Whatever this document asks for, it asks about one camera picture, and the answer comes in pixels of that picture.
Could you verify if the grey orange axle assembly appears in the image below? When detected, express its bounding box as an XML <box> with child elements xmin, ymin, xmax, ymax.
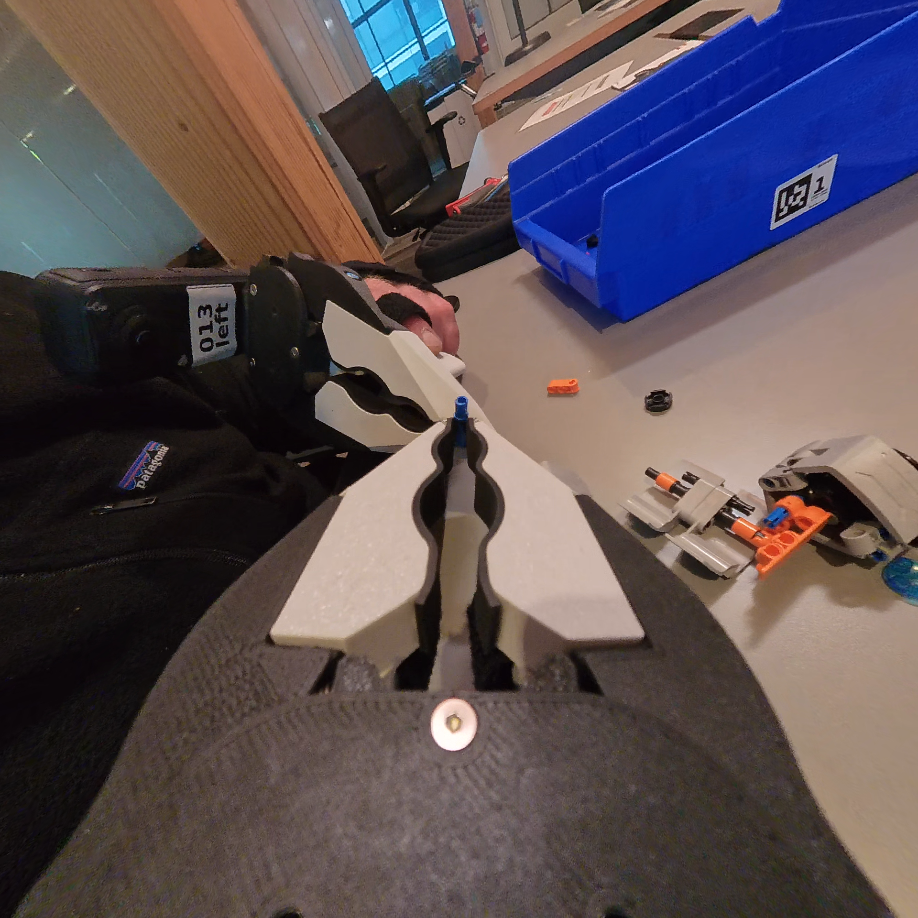
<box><xmin>619</xmin><ymin>459</ymin><xmax>838</xmax><ymax>579</ymax></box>

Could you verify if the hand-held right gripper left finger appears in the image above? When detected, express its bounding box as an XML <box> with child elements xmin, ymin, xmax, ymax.
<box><xmin>269</xmin><ymin>422</ymin><xmax>450</xmax><ymax>677</ymax></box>

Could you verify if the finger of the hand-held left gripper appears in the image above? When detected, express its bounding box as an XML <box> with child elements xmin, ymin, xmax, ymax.
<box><xmin>321</xmin><ymin>300</ymin><xmax>490</xmax><ymax>433</ymax></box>
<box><xmin>313</xmin><ymin>369</ymin><xmax>435</xmax><ymax>454</ymax></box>

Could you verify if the black lamp stand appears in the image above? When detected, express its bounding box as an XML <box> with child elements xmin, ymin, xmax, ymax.
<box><xmin>503</xmin><ymin>0</ymin><xmax>555</xmax><ymax>67</ymax></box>

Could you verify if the red handled tool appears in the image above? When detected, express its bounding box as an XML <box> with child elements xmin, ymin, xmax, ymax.
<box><xmin>445</xmin><ymin>183</ymin><xmax>504</xmax><ymax>218</ymax></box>

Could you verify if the wooden post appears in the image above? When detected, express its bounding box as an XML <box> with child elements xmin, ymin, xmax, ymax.
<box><xmin>14</xmin><ymin>0</ymin><xmax>386</xmax><ymax>271</ymax></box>

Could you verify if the blue plastic bin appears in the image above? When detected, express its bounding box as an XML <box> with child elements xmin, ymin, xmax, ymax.
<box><xmin>506</xmin><ymin>0</ymin><xmax>918</xmax><ymax>325</ymax></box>

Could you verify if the black mesh office chair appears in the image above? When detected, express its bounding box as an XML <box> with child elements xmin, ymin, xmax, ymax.
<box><xmin>317</xmin><ymin>76</ymin><xmax>469</xmax><ymax>239</ymax></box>

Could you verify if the grey shell block assembly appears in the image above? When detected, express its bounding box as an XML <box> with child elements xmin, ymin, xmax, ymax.
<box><xmin>757</xmin><ymin>434</ymin><xmax>918</xmax><ymax>562</ymax></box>

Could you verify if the grey office desk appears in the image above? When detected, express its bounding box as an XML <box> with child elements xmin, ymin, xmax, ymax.
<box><xmin>472</xmin><ymin>0</ymin><xmax>678</xmax><ymax>129</ymax></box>

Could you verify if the translucent blue round piece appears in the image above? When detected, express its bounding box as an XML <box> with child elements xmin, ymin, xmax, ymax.
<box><xmin>878</xmin><ymin>554</ymin><xmax>918</xmax><ymax>608</ymax></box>

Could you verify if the printed paper sheet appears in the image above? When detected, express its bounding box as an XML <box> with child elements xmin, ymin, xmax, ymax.
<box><xmin>518</xmin><ymin>98</ymin><xmax>576</xmax><ymax>133</ymax></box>
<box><xmin>565</xmin><ymin>39</ymin><xmax>709</xmax><ymax>96</ymax></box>

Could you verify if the person's left hand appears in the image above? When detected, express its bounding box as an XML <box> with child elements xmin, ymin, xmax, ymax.
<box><xmin>357</xmin><ymin>262</ymin><xmax>461</xmax><ymax>356</ymax></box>

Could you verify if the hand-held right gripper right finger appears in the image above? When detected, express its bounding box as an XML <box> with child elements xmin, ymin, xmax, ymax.
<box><xmin>466</xmin><ymin>422</ymin><xmax>646</xmax><ymax>686</ymax></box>

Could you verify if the black foam pad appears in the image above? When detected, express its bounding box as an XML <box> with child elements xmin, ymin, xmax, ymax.
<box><xmin>415</xmin><ymin>199</ymin><xmax>522</xmax><ymax>282</ymax></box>

